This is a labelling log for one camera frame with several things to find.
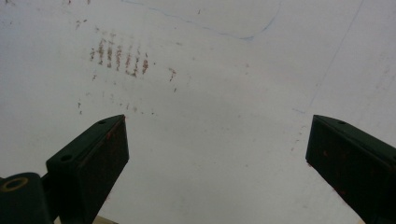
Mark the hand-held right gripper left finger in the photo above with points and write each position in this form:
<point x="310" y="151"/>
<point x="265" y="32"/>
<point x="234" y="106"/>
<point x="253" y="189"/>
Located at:
<point x="90" y="161"/>

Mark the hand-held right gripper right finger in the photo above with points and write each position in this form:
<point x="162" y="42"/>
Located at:
<point x="351" y="161"/>

